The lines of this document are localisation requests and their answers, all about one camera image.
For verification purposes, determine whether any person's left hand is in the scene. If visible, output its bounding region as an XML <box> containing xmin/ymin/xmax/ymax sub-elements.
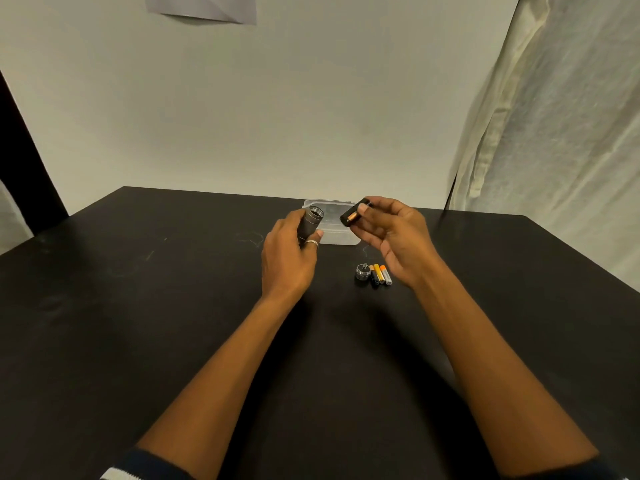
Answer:
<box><xmin>259</xmin><ymin>208</ymin><xmax>325</xmax><ymax>304</ymax></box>

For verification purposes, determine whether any person's right hand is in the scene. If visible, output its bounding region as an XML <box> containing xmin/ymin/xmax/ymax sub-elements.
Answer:
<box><xmin>348</xmin><ymin>196</ymin><xmax>447</xmax><ymax>291</ymax></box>

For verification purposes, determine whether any grey metal flashlight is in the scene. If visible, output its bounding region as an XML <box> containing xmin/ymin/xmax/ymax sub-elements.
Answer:
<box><xmin>297</xmin><ymin>205</ymin><xmax>325</xmax><ymax>245</ymax></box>

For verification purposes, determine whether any black battery holder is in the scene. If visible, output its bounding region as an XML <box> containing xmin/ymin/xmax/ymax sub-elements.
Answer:
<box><xmin>339</xmin><ymin>197</ymin><xmax>373</xmax><ymax>229</ymax></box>

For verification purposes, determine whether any clear plastic container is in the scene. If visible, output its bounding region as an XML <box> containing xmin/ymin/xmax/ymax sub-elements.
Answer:
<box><xmin>301</xmin><ymin>198</ymin><xmax>363</xmax><ymax>247</ymax></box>

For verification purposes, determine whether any person's left forearm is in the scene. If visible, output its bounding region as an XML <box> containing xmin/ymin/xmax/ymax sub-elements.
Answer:
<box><xmin>137</xmin><ymin>294</ymin><xmax>301</xmax><ymax>480</ymax></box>

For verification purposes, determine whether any person's right forearm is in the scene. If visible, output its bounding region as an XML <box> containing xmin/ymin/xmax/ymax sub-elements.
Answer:
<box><xmin>415</xmin><ymin>267</ymin><xmax>599</xmax><ymax>478</ymax></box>

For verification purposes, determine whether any white curtain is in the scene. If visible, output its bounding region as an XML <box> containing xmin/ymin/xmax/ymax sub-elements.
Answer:
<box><xmin>446</xmin><ymin>0</ymin><xmax>640</xmax><ymax>293</ymax></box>

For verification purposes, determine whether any navy striped sweater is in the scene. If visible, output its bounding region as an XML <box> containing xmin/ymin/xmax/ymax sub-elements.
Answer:
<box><xmin>99</xmin><ymin>447</ymin><xmax>626</xmax><ymax>480</ymax></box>

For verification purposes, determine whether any grey paper sheet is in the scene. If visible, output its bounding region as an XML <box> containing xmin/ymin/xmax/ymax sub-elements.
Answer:
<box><xmin>144</xmin><ymin>0</ymin><xmax>258</xmax><ymax>26</ymax></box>

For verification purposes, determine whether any black door frame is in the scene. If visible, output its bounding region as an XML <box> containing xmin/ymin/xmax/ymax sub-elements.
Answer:
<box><xmin>0</xmin><ymin>69</ymin><xmax>70</xmax><ymax>237</ymax></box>

